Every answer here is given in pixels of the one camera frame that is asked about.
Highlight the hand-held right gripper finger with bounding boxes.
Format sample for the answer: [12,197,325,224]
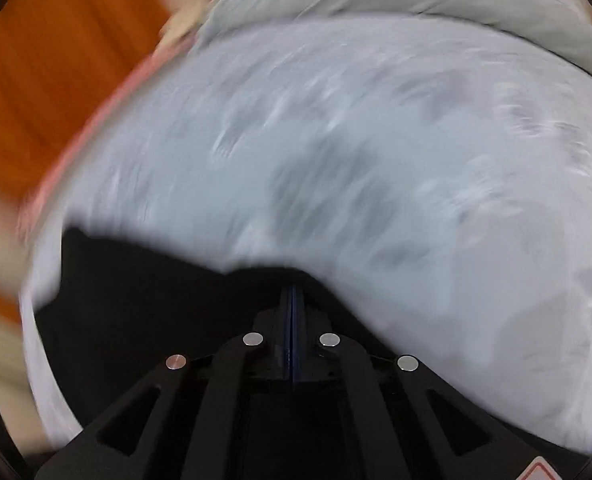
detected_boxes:
[35,285,293,480]
[292,285,552,480]

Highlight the white patterned bed sheet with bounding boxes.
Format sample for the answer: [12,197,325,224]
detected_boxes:
[18,15,592,456]

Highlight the black pants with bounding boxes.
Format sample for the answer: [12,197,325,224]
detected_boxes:
[33,226,592,480]

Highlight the beige bed frame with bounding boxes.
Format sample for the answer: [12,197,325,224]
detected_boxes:
[160,0,214,52]

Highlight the pink mattress trim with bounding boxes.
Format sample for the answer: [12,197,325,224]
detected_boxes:
[18,35,197,241]

